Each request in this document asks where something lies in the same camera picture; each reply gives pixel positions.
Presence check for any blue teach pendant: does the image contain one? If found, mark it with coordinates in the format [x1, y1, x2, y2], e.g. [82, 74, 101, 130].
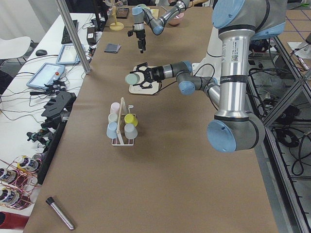
[56, 44, 80, 66]
[26, 63, 65, 89]

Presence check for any wooden mug tree stand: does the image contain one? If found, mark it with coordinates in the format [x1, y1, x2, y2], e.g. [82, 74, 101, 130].
[104, 0, 124, 31]

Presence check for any pink cup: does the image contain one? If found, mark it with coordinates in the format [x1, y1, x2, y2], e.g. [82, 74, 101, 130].
[110, 102, 121, 114]

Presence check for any blue teach pendant near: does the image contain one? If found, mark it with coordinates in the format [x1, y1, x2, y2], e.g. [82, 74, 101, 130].
[26, 63, 65, 89]

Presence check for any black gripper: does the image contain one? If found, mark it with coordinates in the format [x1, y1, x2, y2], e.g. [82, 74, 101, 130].
[130, 63, 163, 89]
[127, 29, 146, 53]

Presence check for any aluminium frame post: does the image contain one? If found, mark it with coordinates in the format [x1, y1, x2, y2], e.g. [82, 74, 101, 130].
[55, 0, 91, 74]

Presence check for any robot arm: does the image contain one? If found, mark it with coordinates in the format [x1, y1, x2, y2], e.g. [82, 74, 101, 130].
[127, 0, 190, 53]
[125, 0, 287, 152]

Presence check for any wooden rack handle rod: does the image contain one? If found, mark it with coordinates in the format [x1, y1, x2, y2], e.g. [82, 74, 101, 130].
[116, 97, 125, 135]

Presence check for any white cup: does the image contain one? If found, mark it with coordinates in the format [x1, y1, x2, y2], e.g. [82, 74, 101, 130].
[108, 113, 119, 123]

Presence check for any green cup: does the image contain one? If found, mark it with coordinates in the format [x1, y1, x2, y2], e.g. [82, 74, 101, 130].
[125, 72, 140, 85]

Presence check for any blue teach pendant far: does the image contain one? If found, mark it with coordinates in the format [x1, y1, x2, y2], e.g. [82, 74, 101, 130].
[56, 44, 80, 66]

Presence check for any metal test tube black cap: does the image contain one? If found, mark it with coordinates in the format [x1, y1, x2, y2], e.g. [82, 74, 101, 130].
[46, 197, 75, 231]

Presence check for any black computer mouse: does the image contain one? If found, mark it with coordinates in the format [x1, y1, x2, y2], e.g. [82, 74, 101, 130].
[35, 49, 48, 56]

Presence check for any cream rabbit tray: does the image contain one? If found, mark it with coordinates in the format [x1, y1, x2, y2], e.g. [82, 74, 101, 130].
[128, 66, 160, 95]

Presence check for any blue cup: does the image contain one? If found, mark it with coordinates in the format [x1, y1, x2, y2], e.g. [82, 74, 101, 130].
[106, 122, 118, 139]

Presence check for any black keyboard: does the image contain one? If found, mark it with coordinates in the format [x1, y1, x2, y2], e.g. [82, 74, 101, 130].
[61, 19, 79, 45]

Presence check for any brown wooden tray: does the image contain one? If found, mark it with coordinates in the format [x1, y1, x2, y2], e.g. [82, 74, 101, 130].
[116, 8, 129, 19]

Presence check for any white chair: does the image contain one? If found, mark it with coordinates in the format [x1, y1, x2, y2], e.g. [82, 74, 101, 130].
[0, 36, 31, 60]

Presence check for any bamboo cutting board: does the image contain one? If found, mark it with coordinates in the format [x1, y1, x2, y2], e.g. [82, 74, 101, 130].
[143, 8, 159, 25]

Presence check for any yellow cup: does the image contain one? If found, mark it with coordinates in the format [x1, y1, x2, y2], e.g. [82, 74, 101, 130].
[124, 114, 138, 127]

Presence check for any grey cloth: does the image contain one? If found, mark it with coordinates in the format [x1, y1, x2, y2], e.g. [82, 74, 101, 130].
[104, 43, 121, 53]

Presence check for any white wire cup rack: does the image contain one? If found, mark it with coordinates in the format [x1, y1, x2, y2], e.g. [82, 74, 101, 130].
[111, 102, 134, 146]

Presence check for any grey cup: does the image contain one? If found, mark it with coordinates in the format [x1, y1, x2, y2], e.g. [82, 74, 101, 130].
[124, 123, 138, 140]

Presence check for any large pink bowl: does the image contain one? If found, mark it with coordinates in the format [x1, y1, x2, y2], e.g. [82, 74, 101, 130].
[168, 13, 184, 26]

